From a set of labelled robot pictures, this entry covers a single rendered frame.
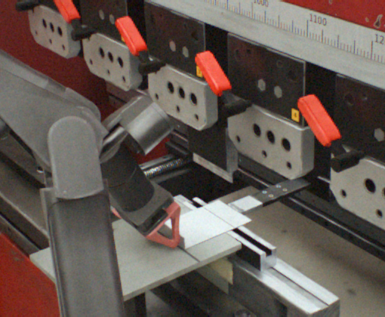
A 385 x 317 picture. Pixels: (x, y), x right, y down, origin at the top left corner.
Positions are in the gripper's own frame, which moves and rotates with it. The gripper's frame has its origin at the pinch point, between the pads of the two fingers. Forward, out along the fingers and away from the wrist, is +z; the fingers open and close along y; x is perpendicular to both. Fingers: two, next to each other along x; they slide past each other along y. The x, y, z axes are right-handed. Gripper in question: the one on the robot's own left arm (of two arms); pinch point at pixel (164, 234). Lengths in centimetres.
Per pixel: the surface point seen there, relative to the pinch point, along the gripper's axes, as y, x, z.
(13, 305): 55, 24, 35
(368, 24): -33, -24, -31
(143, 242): 1.9, 2.9, 0.1
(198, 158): 4.9, -12.7, -2.0
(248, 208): -0.8, -13.4, 8.1
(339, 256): 91, -64, 148
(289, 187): 0.5, -21.9, 12.5
